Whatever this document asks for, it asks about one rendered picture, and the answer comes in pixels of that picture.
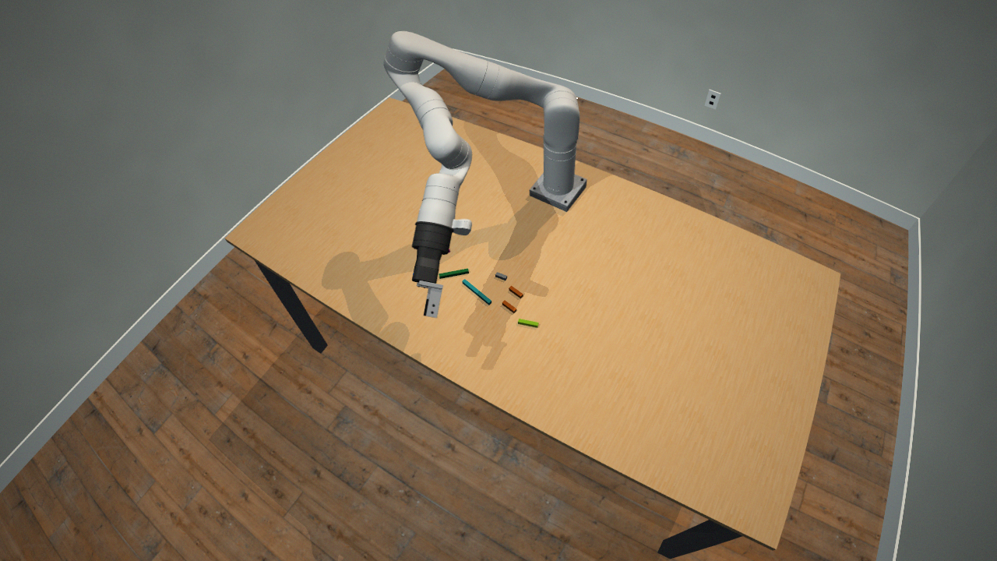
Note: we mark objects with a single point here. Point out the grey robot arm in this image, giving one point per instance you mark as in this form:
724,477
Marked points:
403,60

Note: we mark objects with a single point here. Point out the turquoise rod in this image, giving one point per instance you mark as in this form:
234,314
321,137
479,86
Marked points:
476,291

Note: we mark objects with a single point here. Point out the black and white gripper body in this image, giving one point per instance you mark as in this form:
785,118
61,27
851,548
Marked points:
434,227

